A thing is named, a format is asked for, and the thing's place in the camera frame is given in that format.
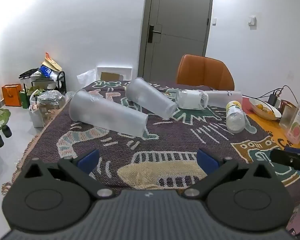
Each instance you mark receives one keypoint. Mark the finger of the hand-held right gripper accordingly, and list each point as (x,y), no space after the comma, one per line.
(290,160)

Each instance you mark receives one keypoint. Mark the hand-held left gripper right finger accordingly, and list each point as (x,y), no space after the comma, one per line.
(207,161)

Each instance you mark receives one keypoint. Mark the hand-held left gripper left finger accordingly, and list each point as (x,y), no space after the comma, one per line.
(88,161)

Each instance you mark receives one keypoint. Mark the large frosted plastic cup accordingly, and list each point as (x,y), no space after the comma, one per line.
(107,113)

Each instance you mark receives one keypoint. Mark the frosted cup with white sleeve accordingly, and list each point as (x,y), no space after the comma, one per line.
(190,100)

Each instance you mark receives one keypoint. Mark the slim frosted plastic cup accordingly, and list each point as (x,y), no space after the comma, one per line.
(223,97)

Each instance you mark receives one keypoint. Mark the pink label drink bottle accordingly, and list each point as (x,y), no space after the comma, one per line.
(298,125)

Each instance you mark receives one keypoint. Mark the clear drinking glass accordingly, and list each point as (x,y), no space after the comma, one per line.
(287,117)

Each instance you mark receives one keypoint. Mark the printed blanket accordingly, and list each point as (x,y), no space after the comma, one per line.
(165,142)

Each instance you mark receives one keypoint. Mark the yellow label plastic bottle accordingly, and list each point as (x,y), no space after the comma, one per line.
(235,118)

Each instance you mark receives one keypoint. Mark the white bowl of oranges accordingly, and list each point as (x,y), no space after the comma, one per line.
(265,110)

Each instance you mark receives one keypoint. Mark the black power adapter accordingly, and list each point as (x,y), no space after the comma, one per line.
(273,99)

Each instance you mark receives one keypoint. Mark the clear plastic jar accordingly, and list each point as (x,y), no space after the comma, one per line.
(50,105)

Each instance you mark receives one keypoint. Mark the white plastic bag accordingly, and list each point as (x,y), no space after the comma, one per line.
(88,78)

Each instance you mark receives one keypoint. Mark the black metal rack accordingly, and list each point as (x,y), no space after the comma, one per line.
(61,82)

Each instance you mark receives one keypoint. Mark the brown cardboard piece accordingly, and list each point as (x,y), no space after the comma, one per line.
(110,76)

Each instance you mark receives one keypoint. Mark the green bag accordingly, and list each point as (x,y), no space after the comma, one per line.
(24,100)

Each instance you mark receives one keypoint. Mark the orange chair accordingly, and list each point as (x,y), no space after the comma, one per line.
(202,71)

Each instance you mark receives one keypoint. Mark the blue and white packet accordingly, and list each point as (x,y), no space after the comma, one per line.
(46,71)

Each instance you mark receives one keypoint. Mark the white storage box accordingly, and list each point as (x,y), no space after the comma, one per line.
(25,82)

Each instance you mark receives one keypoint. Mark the orange paper bag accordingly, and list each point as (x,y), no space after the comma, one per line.
(12,95)

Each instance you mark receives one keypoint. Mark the brown paper bag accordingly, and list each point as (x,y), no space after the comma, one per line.
(51,63)

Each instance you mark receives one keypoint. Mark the grey door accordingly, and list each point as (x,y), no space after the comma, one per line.
(177,27)

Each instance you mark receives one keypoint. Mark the small white wall plate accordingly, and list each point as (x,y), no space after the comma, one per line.
(214,21)

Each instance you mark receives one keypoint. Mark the white wall switch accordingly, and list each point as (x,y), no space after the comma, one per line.
(252,20)

